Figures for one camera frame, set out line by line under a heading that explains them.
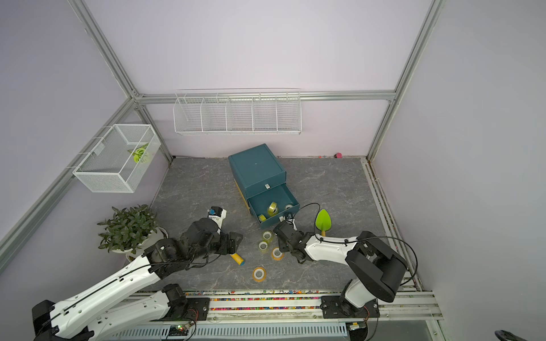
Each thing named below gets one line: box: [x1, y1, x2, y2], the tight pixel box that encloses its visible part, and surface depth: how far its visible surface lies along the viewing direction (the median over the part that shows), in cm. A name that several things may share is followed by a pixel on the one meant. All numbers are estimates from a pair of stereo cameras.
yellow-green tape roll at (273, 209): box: [268, 201, 279, 217], surface depth 90 cm
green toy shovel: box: [315, 208, 333, 237], surface depth 97 cm
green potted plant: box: [96, 203, 158, 254], surface depth 75 cm
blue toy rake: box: [229, 252, 246, 266], surface depth 84 cm
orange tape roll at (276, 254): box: [271, 247, 285, 261], surface depth 87 cm
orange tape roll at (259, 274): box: [252, 266, 267, 283], surface depth 82 cm
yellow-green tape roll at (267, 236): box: [261, 230, 274, 243], surface depth 92 cm
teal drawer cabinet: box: [228, 143, 301, 230], surface depth 89 cm
